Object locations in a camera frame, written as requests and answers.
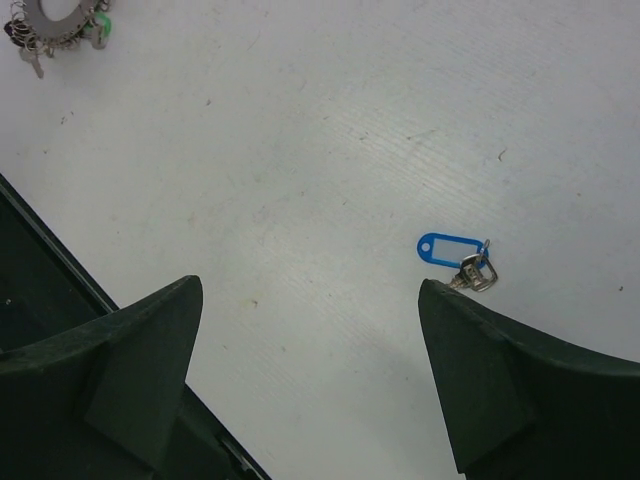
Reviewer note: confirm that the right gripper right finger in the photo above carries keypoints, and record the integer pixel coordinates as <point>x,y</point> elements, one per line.
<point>519,403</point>

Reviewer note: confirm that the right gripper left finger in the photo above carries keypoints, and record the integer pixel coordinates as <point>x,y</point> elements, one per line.
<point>99,401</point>

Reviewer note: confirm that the blue tagged key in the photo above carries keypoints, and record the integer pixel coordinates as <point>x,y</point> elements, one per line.
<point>468,257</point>

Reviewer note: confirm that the metal disc keyring holder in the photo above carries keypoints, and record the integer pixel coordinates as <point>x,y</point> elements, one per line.
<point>36,34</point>

